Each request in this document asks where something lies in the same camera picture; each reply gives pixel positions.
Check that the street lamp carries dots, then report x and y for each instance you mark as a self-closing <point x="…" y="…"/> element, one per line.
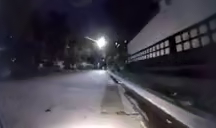
<point x="101" y="42"/>

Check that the concrete kerb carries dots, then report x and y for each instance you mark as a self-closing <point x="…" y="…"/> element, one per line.
<point x="152" y="98"/>

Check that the grey asphalt road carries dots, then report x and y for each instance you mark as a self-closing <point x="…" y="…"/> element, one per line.
<point x="62" y="96"/>

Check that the row of trees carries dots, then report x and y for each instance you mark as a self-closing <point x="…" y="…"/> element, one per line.
<point x="39" y="50"/>

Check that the dark pavement strip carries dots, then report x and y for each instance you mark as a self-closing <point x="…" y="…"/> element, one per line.
<point x="182" y="88"/>

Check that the building with lattice windows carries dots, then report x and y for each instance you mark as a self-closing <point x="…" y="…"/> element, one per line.
<point x="182" y="40"/>

